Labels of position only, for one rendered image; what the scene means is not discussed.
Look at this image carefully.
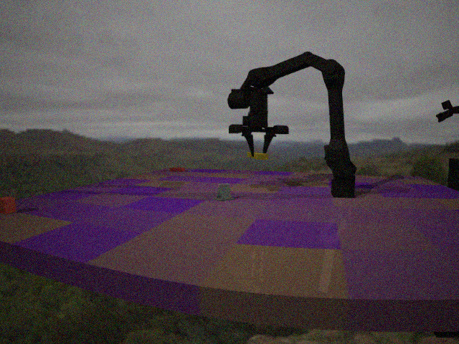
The yellow bar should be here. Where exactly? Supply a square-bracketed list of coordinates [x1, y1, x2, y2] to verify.
[247, 152, 269, 160]

